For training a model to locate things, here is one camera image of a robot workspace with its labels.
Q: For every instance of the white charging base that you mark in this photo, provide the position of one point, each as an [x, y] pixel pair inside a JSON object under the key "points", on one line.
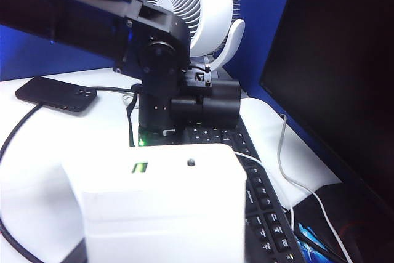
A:
{"points": [[160, 207]]}

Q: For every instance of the black smartphone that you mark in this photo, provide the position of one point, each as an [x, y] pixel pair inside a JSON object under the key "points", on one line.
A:
{"points": [[55, 95]]}

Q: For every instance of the black ASUS monitor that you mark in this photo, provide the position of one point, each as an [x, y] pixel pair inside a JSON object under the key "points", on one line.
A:
{"points": [[338, 75]]}

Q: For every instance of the black mouse pad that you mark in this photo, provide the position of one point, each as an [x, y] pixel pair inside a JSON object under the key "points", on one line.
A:
{"points": [[363, 238]]}

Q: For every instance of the black computer keyboard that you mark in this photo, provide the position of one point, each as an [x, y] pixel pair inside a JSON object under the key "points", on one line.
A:
{"points": [[261, 189]]}

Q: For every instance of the white desk fan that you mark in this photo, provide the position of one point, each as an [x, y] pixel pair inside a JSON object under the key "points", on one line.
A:
{"points": [[209, 13]]}

